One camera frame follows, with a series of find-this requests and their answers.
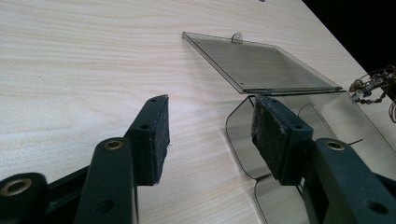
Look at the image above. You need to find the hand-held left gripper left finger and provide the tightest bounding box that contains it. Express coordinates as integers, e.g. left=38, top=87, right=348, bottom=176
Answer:
left=123, top=94, right=171, bottom=187

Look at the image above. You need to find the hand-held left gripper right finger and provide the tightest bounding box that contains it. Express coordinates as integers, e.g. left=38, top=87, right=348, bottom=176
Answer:
left=250, top=94, right=315, bottom=187

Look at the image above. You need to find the smoky clear plastic compartment box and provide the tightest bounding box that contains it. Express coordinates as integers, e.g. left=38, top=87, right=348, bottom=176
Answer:
left=181, top=31, right=396, bottom=224

